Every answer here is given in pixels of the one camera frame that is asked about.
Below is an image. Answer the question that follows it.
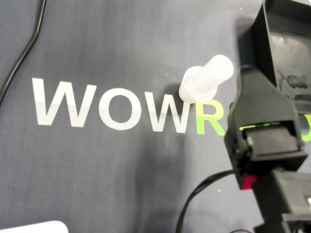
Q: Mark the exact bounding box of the black gripper servo cable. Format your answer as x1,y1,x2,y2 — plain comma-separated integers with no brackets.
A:
176,169,243,233

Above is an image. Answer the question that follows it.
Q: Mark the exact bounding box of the dark grey printed desk mat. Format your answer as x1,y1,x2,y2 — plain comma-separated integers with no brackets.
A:
0,0,311,233

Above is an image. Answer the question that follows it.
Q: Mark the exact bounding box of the white desk lamp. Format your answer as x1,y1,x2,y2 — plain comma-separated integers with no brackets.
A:
0,220,69,233

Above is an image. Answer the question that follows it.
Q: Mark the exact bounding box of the black plastic tray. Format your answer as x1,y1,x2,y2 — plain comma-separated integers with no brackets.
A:
252,0,311,114

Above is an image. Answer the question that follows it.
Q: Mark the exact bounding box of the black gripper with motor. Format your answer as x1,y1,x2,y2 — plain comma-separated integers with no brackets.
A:
223,65,308,176

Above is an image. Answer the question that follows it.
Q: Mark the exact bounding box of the black lamp cable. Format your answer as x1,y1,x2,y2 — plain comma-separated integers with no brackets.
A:
0,0,47,107

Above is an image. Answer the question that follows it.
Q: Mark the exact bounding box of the white plastic flanged tube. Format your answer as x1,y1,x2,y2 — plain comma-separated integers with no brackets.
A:
178,54,234,102

